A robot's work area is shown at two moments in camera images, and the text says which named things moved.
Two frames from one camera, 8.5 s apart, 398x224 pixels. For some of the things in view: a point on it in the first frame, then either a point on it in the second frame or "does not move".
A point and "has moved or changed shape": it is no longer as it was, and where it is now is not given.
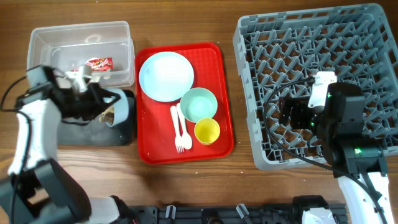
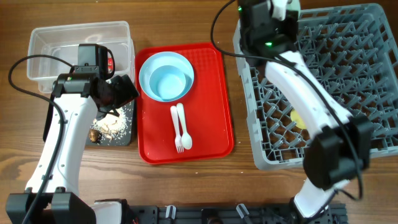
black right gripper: x=300 y=106 → x=290 y=23
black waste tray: x=98 y=134 does not move
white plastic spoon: x=187 y=140 does not move
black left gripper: x=99 y=94 → x=127 y=92
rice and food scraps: x=107 y=116 has moved or changed shape
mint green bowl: x=198 y=103 → x=294 y=5
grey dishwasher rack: x=357 y=43 does not move
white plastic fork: x=179 y=142 does not move
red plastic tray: x=156 y=141 does not move
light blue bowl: x=120 y=107 → x=166 y=77
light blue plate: x=165 y=76 does not move
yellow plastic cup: x=207 y=131 has moved or changed shape
